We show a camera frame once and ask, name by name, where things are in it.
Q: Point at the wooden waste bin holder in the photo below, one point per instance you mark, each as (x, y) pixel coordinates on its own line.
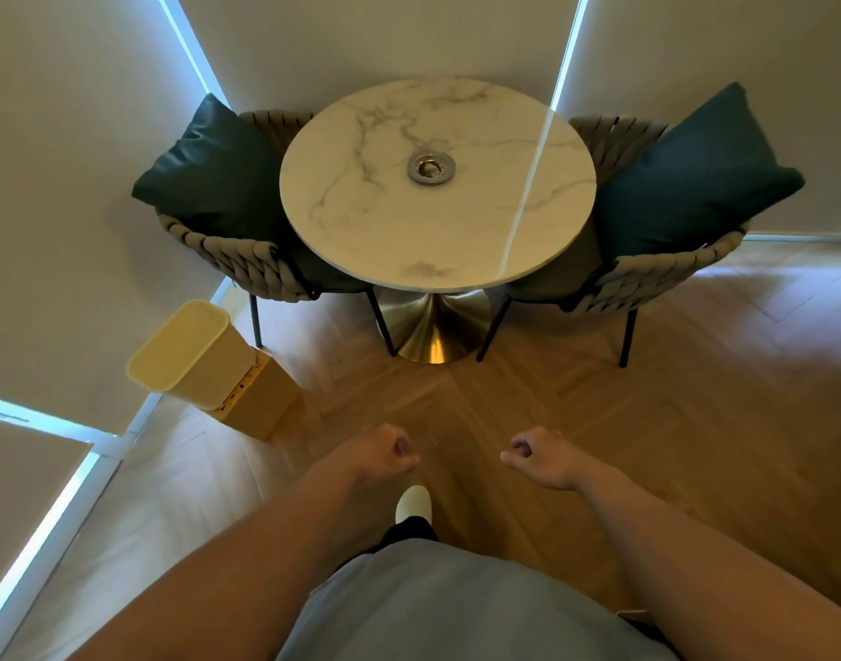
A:
(262, 399)

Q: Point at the person's left hand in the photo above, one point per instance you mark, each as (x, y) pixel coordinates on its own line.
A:
(372, 454)

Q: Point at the light blue shirt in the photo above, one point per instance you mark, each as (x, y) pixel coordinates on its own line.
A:
(455, 605)

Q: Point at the cream plastic waste bin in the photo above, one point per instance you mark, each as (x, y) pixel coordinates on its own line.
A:
(190, 354)

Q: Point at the black trousers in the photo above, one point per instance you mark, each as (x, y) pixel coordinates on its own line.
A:
(406, 533)

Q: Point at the white slipper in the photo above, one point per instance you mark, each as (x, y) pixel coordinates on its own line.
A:
(414, 504)

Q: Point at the person's right thumb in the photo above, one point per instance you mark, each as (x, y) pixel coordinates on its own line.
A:
(520, 462)

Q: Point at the person's left thumb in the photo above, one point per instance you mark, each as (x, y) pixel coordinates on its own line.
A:
(399, 463)

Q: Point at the person's left forearm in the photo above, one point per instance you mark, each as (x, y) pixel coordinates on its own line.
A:
(221, 578)

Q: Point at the person's right forearm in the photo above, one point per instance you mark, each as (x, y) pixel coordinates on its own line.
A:
(709, 571)

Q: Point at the round white marble table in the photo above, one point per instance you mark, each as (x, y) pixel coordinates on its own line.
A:
(437, 199)

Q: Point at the dark teal cushion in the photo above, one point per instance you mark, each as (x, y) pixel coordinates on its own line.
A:
(214, 171)
(688, 178)

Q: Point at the woven beige armchair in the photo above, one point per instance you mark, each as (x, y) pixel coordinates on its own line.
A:
(255, 258)
(640, 268)

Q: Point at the silver metal ashtray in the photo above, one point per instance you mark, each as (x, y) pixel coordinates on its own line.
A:
(431, 167)

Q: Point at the person's right hand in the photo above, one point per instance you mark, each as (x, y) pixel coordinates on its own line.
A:
(547, 461)

